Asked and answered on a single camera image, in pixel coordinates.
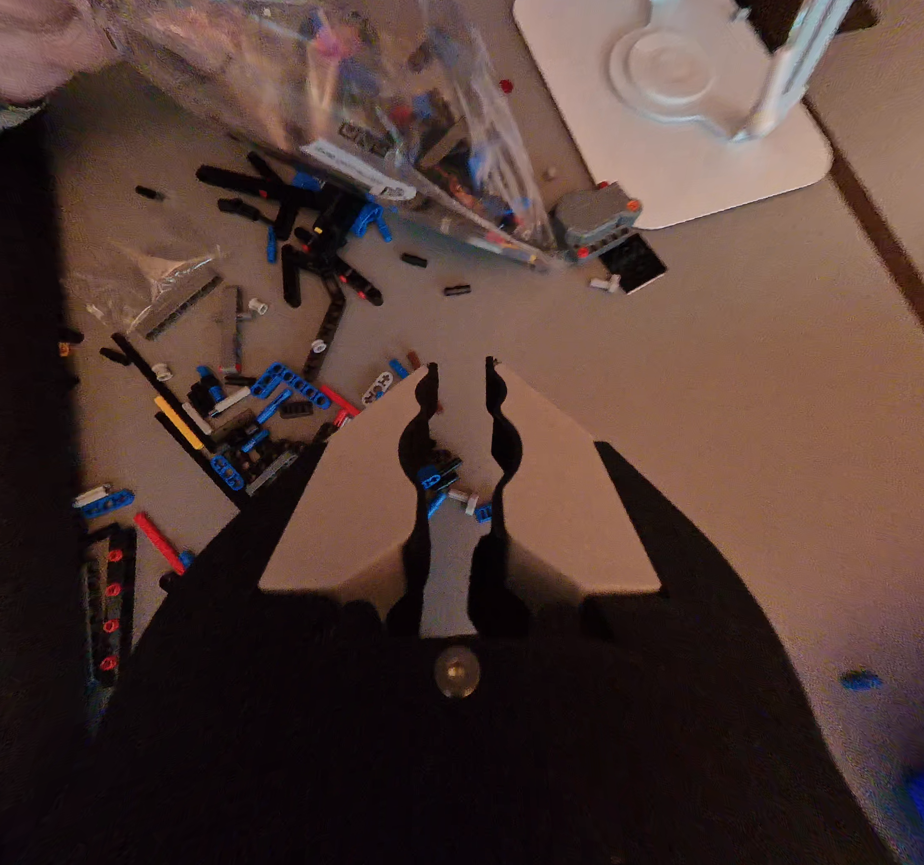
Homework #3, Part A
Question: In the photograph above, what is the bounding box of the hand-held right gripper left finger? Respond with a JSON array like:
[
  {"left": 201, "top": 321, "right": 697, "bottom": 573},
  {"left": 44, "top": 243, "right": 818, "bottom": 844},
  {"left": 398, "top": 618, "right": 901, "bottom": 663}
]
[{"left": 257, "top": 363, "right": 440, "bottom": 635}]

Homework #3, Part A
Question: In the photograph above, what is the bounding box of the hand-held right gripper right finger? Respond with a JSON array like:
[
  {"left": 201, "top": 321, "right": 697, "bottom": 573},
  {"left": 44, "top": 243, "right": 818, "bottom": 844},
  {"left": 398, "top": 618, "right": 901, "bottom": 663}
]
[{"left": 470, "top": 357, "right": 665, "bottom": 638}]

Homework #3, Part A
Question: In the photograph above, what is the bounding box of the pile of toy building pieces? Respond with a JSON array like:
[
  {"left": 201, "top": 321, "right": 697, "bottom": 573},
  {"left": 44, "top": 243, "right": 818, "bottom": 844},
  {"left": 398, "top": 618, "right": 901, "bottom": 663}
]
[{"left": 58, "top": 151, "right": 499, "bottom": 686}]

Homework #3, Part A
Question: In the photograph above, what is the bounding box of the clear plastic bag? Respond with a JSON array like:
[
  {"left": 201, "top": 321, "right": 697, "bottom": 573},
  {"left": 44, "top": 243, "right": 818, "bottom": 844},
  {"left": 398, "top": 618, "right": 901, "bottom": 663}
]
[
  {"left": 109, "top": 0, "right": 581, "bottom": 271},
  {"left": 64, "top": 235, "right": 229, "bottom": 342}
]

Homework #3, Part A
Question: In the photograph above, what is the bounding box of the grey desk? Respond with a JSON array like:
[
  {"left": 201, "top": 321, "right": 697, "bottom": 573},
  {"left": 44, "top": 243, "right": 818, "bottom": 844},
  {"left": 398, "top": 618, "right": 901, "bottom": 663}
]
[{"left": 37, "top": 0, "right": 924, "bottom": 865}]

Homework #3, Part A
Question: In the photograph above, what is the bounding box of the person's left hand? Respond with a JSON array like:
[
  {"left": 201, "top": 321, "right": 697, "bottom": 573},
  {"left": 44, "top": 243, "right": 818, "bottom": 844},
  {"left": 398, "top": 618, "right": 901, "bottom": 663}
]
[{"left": 0, "top": 0, "right": 128, "bottom": 105}]

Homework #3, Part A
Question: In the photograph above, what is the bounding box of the yellow toy beam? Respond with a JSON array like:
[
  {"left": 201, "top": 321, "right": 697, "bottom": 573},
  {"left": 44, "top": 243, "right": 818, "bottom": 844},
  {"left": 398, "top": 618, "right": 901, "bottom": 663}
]
[{"left": 151, "top": 395, "right": 213, "bottom": 453}]

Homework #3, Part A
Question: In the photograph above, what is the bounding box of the black studded toy plate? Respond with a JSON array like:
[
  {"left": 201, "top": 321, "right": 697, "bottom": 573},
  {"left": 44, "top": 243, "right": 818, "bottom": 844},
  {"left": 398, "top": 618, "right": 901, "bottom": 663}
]
[{"left": 613, "top": 233, "right": 671, "bottom": 297}]

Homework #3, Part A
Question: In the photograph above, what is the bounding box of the grey toy motor block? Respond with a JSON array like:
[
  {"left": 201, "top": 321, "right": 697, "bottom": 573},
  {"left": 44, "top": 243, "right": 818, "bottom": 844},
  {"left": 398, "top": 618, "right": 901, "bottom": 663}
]
[{"left": 552, "top": 183, "right": 645, "bottom": 254}]

